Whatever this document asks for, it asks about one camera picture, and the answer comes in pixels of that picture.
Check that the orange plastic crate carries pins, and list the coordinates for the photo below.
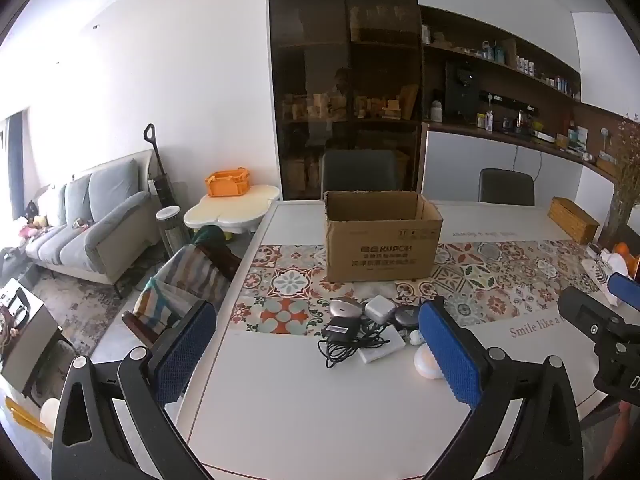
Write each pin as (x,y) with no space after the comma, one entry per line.
(227,182)

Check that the vase with dried flowers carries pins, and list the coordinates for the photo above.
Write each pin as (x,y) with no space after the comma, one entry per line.
(625,185)

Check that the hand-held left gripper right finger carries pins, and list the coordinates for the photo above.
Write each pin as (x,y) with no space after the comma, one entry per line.
(450,355)

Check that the white flower-shaped low table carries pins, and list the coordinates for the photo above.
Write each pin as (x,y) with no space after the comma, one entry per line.
(225,210)

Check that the white plastic bag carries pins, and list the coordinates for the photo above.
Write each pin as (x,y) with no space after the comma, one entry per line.
(602,270)

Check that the patterned table runner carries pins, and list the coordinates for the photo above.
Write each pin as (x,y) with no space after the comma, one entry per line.
(295,310)

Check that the dark green cloth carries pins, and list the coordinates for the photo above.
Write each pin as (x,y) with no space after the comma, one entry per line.
(210,237)

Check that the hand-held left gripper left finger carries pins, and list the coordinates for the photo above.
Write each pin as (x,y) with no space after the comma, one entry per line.
(182,355)

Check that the dark glass display cabinet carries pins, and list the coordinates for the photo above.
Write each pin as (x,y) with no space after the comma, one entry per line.
(345,85)

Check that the dark grey round case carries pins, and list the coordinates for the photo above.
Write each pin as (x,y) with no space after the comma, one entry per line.
(406,316)

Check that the dark blue curtain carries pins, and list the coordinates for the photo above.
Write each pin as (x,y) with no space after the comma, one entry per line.
(14,160)

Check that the brown cardboard box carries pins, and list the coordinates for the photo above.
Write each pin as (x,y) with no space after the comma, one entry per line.
(380,255)

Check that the white jar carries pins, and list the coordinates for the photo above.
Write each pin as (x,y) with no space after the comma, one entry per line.
(436,111)

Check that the silver oval case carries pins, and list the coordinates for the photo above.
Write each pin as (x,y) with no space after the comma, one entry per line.
(345,307)

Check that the grey patterned rug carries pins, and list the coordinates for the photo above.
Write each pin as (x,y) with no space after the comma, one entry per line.
(85,300)

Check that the small white earbud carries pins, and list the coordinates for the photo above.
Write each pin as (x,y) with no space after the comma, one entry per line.
(416,337)

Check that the brown wooden chair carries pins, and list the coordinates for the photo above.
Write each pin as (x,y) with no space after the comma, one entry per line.
(227,260)

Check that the woven tissue box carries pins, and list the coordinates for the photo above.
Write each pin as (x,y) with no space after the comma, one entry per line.
(572,217)

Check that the white power charger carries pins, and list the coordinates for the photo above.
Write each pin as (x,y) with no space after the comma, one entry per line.
(380,307)

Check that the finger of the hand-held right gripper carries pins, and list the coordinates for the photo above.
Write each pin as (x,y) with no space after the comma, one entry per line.
(582,307)
(624,287)

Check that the round white lamp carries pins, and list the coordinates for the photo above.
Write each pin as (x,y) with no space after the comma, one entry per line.
(425,362)

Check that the black upright vacuum cleaner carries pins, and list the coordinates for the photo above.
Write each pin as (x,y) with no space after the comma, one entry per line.
(162,185)

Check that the silver cylindrical appliance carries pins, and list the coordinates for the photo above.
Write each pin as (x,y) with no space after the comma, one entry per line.
(172,232)

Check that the grey sofa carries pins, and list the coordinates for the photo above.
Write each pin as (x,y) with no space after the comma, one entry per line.
(100,220)

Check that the dark grey dining chair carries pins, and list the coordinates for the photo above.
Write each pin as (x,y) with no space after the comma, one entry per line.
(360,170)
(505,187)

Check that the white box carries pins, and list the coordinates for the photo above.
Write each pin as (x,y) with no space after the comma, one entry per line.
(382,352)

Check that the black wall-mounted appliance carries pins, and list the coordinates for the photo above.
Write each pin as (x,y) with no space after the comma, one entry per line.
(461,90)

